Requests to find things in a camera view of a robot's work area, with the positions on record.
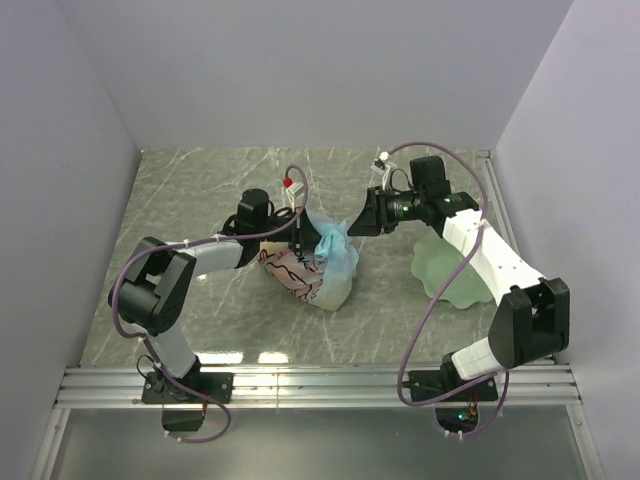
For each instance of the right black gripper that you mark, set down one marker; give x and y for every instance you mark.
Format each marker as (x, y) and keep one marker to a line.
(375, 215)

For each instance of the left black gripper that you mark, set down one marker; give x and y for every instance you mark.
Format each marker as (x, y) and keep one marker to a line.
(304, 235)

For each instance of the light blue plastic bag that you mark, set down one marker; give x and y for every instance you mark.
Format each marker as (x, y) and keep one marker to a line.
(321, 277)

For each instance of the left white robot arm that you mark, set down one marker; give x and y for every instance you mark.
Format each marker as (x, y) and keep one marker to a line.
(150, 292)

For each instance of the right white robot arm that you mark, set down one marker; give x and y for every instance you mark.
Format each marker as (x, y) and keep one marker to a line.
(458, 219)

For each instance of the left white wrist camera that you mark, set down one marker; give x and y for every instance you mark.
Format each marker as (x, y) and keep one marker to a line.
(295, 194)

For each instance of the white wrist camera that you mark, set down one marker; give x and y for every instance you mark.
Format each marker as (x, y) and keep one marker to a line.
(295, 194)
(384, 168)

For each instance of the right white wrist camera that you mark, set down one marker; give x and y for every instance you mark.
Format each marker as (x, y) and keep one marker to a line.
(384, 168)

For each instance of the aluminium right side rail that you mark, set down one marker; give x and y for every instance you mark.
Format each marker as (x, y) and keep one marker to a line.
(515, 240)

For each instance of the aluminium rail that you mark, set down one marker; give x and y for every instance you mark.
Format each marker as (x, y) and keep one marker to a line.
(515, 240)
(306, 387)

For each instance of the aluminium front rail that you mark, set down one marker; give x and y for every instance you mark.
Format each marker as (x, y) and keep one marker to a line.
(306, 387)

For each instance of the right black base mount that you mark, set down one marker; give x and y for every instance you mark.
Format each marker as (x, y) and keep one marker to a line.
(462, 408)

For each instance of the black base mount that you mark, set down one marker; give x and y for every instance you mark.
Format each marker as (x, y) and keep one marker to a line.
(462, 408)
(185, 401)

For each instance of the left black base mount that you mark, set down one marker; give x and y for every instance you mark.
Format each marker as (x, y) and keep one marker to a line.
(185, 401)

